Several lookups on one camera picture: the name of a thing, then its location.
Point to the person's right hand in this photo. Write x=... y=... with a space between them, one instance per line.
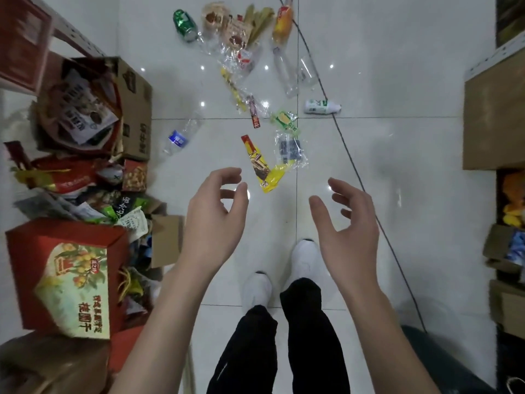
x=352 y=246

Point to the person's left hand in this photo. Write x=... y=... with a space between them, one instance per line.
x=209 y=233

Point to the person's left thumb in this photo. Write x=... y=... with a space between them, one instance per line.
x=238 y=209

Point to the person's left middle finger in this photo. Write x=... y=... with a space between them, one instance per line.
x=228 y=193

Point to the person's right thumb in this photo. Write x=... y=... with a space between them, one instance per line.
x=322 y=217

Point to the person's right middle finger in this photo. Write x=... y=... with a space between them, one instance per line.
x=340 y=199

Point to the person's left forearm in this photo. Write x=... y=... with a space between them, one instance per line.
x=160 y=336

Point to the person's right forearm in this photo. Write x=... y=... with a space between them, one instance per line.
x=381 y=344

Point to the yellow red snack wrapper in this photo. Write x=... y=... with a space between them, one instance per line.
x=260 y=166

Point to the person's right white shoe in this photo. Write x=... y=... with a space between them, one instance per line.
x=305 y=260

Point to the person's white shoe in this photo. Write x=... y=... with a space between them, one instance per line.
x=305 y=260
x=256 y=289

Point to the clear plastic bag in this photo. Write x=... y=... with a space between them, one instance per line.
x=290 y=149

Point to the clear bottle with blue label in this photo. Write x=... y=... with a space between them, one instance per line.
x=180 y=136

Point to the small brown cardboard box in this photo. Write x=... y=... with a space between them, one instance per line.
x=166 y=240

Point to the person's left white shoe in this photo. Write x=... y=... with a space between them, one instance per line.
x=256 y=289

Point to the red stick wrapper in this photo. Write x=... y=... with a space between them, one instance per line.
x=254 y=112

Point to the green yellow candy wrapper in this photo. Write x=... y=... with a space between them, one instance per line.
x=284 y=120

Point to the small white bottle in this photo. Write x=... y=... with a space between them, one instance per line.
x=321 y=107

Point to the nut print snack packet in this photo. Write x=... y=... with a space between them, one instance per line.
x=134 y=176

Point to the yellow strip wrapper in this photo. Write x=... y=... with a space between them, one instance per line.
x=233 y=90

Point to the black trousers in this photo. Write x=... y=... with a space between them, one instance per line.
x=299 y=336

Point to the open brown cardboard box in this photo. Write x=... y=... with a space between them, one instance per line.
x=137 y=106

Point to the pile of snack wrappers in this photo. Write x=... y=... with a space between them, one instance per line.
x=102 y=207

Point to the short clear plastic bottle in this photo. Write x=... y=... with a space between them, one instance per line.
x=308 y=71

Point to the tall clear plastic bottle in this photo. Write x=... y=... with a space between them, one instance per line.
x=285 y=71

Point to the crumpled clear plastic wrap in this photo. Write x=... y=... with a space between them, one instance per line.
x=233 y=57

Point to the brown red snack packet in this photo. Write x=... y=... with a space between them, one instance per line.
x=236 y=33

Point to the red snack bag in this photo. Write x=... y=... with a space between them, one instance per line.
x=65 y=174

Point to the cardboard box with blue packets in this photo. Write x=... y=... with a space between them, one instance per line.
x=500 y=246

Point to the round instant noodle bowl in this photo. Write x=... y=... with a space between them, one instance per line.
x=80 y=112

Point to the green drink can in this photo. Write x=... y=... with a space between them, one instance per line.
x=185 y=25

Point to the large plain cardboard box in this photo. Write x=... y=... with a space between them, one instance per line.
x=494 y=118

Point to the yellow green snack packet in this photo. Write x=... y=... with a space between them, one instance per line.
x=258 y=22

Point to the yellow toy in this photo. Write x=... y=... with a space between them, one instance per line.
x=514 y=198

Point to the beige snack packet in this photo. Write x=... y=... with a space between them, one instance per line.
x=214 y=18

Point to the orange drink bottle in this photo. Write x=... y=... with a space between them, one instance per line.
x=283 y=22

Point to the red box with fruit print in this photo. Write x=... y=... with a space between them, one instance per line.
x=61 y=279

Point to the dark green bag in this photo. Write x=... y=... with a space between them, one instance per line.
x=443 y=365

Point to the closed brown cardboard box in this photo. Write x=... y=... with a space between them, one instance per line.
x=508 y=307

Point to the brown cardboard sheet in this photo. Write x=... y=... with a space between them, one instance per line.
x=49 y=365

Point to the dark red box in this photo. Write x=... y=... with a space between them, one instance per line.
x=22 y=40

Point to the white metal shelf rail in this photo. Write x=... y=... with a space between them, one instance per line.
x=492 y=57

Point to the grey metal shelf rail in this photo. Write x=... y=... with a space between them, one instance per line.
x=69 y=30

